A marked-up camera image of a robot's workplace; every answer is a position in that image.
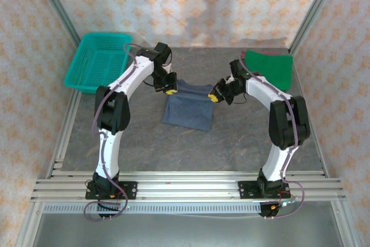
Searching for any blue t-shirt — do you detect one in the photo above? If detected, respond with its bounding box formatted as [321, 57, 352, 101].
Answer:
[161, 79, 216, 132]

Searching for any green folded t-shirt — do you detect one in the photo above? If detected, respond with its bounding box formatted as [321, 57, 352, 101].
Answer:
[244, 50, 294, 92]

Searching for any dark red folded t-shirt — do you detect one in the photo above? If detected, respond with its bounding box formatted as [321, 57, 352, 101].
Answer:
[240, 50, 283, 57]

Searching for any teal plastic mesh basket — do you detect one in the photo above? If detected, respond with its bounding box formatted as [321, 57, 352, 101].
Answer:
[63, 32, 134, 95]

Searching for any grey metal panel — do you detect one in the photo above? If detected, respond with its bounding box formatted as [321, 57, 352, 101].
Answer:
[16, 200, 358, 247]

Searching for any thin black camera cable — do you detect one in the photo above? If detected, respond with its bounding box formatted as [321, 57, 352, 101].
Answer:
[231, 90, 248, 105]
[140, 76, 158, 88]

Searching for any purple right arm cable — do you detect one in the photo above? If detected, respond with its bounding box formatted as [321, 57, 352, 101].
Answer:
[237, 57, 306, 220]

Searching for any aluminium mounting rail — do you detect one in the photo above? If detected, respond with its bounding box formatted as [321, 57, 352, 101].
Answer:
[30, 171, 347, 202]

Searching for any aluminium side rail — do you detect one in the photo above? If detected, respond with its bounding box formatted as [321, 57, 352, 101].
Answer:
[290, 51, 331, 177]
[45, 88, 84, 177]

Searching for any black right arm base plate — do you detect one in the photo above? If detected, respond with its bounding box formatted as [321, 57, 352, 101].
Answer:
[237, 179, 290, 200]

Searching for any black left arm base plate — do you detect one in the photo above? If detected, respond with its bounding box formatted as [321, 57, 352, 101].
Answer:
[85, 181, 138, 201]

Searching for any grey slotted cable duct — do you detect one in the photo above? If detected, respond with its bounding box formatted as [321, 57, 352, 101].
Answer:
[43, 202, 262, 215]

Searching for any red orange wire bundle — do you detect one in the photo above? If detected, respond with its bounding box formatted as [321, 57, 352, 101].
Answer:
[268, 188, 299, 210]
[98, 188, 128, 202]

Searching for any aluminium frame post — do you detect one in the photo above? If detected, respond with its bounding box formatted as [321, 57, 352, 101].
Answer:
[30, 0, 82, 47]
[288, 0, 345, 54]

